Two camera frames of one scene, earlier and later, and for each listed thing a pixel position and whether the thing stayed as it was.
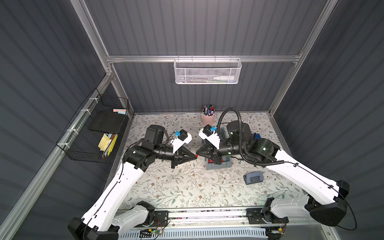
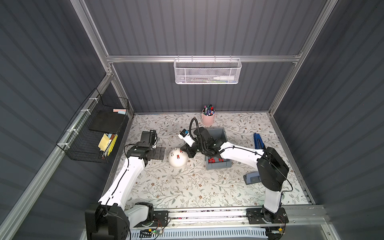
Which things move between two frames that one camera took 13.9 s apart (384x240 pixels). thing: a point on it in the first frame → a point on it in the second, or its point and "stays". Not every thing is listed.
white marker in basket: (224, 77) stays
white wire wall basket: (207, 71) stays
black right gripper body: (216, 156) → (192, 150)
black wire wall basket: (91, 135) stays
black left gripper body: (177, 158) → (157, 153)
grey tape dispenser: (253, 178) stays
